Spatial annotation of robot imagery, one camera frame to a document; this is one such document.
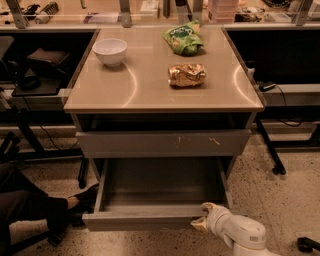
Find white bowl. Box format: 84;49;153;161
92;38;127;67

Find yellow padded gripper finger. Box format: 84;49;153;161
191;202;217;233

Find black shoe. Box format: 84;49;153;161
49;183;100;234

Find pink stacked bins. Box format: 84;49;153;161
207;0;238;23

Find grey drawer cabinet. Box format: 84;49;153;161
64;26;264;172

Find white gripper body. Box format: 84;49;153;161
205;203;232;235

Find black table leg with caster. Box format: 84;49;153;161
256;119;286;175

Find green chip bag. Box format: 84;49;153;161
162;20;203;56

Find person's leg in black trousers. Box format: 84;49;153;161
0;163;80;243

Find black caster at right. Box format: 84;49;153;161
297;237;320;253

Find grey top drawer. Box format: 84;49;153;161
76;129;251;158

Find grey drawer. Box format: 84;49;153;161
76;129;251;158
83;157;231;231

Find black power adapter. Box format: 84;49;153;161
258;81;276;92

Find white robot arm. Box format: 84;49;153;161
191;202;280;256

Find golden crumpled snack bag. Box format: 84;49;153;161
168;64;206;87

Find black office chair base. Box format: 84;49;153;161
0;229;62;256

